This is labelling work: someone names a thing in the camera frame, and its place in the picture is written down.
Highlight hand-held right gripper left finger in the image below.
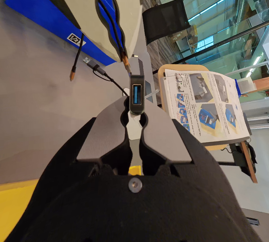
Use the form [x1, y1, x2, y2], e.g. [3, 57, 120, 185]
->
[77, 96, 133, 176]

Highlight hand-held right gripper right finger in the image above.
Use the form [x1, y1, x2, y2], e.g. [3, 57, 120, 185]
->
[139, 99, 193, 176]

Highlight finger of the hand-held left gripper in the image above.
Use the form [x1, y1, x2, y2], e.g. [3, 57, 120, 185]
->
[101, 0, 144, 58]
[28, 0, 125, 63]

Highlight black usb hub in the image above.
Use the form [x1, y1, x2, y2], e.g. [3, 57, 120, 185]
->
[129, 74, 146, 115]

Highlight black usb cable orange plugs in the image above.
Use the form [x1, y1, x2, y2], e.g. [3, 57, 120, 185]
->
[69, 0, 133, 82]

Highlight black hub cable grey plug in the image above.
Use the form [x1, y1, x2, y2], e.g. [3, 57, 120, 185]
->
[83, 57, 129, 97]

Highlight white monitor stand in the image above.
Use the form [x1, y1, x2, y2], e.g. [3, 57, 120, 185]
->
[123, 87, 144, 141]

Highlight black mesh chair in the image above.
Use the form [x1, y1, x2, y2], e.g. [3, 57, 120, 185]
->
[142, 0, 190, 45]

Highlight white document holder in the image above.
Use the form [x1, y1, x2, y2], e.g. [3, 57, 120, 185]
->
[161, 73, 179, 120]

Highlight blue plastic bin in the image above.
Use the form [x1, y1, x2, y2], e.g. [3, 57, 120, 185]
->
[0, 0, 124, 66]

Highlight dark flat monitor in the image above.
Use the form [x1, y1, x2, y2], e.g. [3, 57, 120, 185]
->
[138, 58, 154, 104]

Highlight printed instruction sheet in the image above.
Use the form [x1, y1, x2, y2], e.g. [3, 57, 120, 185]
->
[163, 69, 250, 143]

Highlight cardboard box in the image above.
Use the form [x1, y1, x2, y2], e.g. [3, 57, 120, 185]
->
[171, 31, 190, 43]

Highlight light wooden board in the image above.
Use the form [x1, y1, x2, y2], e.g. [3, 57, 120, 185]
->
[158, 64, 229, 151]

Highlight metal railing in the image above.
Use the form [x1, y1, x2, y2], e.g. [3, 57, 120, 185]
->
[246, 115, 269, 129]

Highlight frosted box with blue edge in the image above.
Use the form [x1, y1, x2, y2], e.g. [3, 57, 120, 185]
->
[235, 78, 257, 98]

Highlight wooden beam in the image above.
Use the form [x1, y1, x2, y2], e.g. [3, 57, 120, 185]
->
[253, 79, 269, 93]

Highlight yellow plastic bin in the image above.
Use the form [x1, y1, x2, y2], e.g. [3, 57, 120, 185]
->
[0, 165, 141, 242]

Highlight wooden plank with black bracket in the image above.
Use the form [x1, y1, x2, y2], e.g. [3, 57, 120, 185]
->
[219, 141, 258, 184]

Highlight glass partition black frame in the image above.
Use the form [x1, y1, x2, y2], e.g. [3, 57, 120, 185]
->
[171, 0, 269, 74]

